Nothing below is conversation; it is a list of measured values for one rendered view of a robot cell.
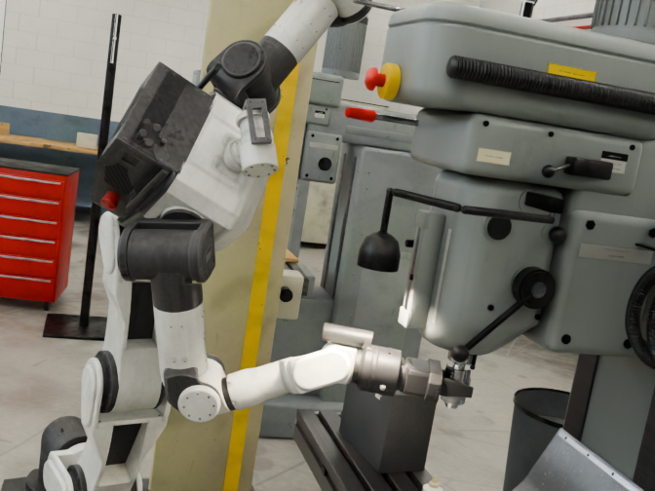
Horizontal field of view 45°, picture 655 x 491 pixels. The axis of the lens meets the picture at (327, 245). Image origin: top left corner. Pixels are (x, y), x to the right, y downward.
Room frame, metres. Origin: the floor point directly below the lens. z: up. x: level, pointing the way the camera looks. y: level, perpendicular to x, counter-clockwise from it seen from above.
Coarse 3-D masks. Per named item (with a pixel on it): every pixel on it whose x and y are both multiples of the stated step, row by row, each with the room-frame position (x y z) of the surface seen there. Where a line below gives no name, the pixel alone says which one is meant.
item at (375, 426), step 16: (352, 384) 1.82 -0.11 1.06; (352, 400) 1.80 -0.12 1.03; (368, 400) 1.73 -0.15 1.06; (384, 400) 1.67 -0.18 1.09; (400, 400) 1.65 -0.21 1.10; (416, 400) 1.67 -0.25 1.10; (352, 416) 1.79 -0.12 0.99; (368, 416) 1.72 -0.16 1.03; (384, 416) 1.66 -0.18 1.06; (400, 416) 1.66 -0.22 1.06; (416, 416) 1.67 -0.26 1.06; (432, 416) 1.69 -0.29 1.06; (352, 432) 1.78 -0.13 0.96; (368, 432) 1.71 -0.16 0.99; (384, 432) 1.65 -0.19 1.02; (400, 432) 1.66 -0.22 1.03; (416, 432) 1.68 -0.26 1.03; (368, 448) 1.70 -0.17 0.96; (384, 448) 1.65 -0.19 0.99; (400, 448) 1.66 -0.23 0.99; (416, 448) 1.68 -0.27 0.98; (384, 464) 1.65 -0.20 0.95; (400, 464) 1.67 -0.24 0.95; (416, 464) 1.68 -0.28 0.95
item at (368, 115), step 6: (348, 108) 1.43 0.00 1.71; (354, 108) 1.43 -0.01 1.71; (360, 108) 1.44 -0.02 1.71; (348, 114) 1.43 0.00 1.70; (354, 114) 1.43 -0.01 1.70; (360, 114) 1.43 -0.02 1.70; (366, 114) 1.43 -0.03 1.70; (372, 114) 1.44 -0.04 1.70; (378, 114) 1.45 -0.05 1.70; (366, 120) 1.44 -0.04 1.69; (372, 120) 1.44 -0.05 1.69; (378, 120) 1.45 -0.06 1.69; (384, 120) 1.45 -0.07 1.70; (390, 120) 1.45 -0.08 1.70; (396, 120) 1.46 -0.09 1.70; (402, 120) 1.46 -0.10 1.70; (408, 120) 1.47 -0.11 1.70; (414, 120) 1.47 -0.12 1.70
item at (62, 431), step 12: (60, 420) 2.04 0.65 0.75; (72, 420) 2.05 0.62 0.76; (48, 432) 2.02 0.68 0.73; (60, 432) 2.00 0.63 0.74; (72, 432) 1.98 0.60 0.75; (84, 432) 1.99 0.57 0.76; (48, 444) 1.97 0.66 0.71; (60, 444) 1.94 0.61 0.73; (72, 444) 1.95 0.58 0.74; (48, 456) 1.94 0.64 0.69; (12, 480) 2.01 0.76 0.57; (24, 480) 2.02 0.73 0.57; (36, 480) 2.00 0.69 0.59
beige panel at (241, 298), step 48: (240, 0) 2.99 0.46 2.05; (288, 0) 3.04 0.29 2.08; (288, 96) 3.06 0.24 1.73; (288, 144) 3.07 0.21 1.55; (288, 192) 3.08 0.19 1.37; (240, 240) 3.03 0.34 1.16; (288, 240) 3.09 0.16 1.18; (240, 288) 3.03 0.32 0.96; (240, 336) 3.04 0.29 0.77; (192, 432) 3.00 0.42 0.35; (240, 432) 3.06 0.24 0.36; (144, 480) 3.15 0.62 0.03; (192, 480) 3.01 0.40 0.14; (240, 480) 3.07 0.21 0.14
